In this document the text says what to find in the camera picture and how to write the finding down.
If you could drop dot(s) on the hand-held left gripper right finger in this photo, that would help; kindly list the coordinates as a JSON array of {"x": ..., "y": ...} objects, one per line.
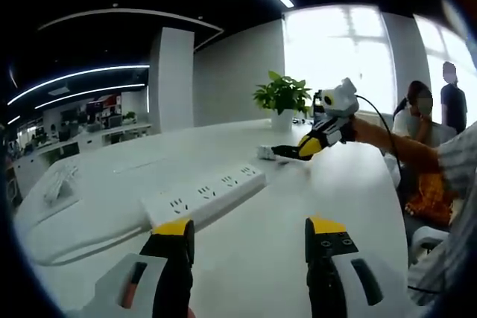
[{"x": 328, "y": 258}]

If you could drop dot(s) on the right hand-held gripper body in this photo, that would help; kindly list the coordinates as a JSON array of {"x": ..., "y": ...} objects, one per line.
[{"x": 341, "y": 105}]

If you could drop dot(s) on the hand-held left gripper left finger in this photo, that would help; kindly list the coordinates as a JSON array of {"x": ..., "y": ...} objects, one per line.
[{"x": 171, "y": 258}]

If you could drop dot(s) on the white charger brick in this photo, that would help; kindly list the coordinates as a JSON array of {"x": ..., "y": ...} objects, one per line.
[{"x": 266, "y": 152}]

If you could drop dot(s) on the white power strip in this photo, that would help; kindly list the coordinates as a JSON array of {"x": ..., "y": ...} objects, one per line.
[{"x": 208, "y": 195}]

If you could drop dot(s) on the white desk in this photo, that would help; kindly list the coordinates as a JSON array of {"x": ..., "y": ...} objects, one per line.
[{"x": 253, "y": 258}]

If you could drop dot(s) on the person's left hand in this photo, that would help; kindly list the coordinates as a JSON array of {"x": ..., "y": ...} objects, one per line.
[{"x": 191, "y": 312}]

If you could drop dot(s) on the green potted plant white pot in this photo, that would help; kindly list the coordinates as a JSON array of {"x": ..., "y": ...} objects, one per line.
[{"x": 283, "y": 94}]

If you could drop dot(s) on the white office chair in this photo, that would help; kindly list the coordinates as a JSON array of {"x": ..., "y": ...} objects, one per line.
[{"x": 428, "y": 238}]

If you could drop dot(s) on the orange patterned cloth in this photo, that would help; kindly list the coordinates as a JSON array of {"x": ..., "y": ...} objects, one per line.
[{"x": 428, "y": 199}]

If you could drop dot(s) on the person operator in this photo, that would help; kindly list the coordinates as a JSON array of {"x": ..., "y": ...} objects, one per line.
[{"x": 458, "y": 154}]

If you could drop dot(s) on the small background potted plant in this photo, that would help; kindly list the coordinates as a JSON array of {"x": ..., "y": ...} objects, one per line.
[{"x": 129, "y": 115}]

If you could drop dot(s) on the row of office desks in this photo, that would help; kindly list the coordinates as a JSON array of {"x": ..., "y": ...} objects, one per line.
[{"x": 74, "y": 143}]

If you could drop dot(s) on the red wall display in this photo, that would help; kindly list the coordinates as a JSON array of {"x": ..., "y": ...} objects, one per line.
[{"x": 108, "y": 101}]

